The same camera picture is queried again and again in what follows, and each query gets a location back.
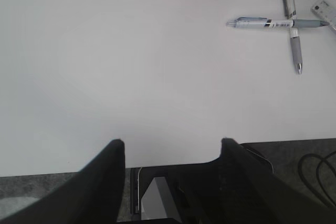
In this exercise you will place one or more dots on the grey pen lying vertical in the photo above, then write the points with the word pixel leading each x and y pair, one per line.
pixel 291 14

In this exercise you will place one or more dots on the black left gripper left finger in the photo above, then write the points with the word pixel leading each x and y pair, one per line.
pixel 93 195

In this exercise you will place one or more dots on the clear plastic ruler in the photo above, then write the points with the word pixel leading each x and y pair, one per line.
pixel 325 11

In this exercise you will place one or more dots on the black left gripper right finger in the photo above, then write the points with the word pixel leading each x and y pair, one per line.
pixel 257 190

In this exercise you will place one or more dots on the grey pen horizontal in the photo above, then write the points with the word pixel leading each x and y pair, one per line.
pixel 249 22

